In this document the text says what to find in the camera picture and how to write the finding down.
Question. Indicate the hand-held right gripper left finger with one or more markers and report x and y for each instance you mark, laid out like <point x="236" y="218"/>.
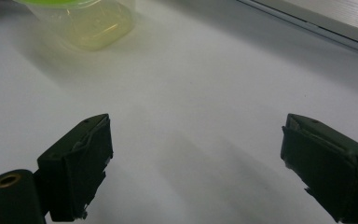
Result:
<point x="77" y="168"/>

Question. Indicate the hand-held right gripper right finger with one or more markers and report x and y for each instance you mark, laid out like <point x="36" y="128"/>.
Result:
<point x="326" y="168"/>

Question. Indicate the round container with green lid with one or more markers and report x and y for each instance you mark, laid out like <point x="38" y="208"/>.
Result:
<point x="87" y="25"/>

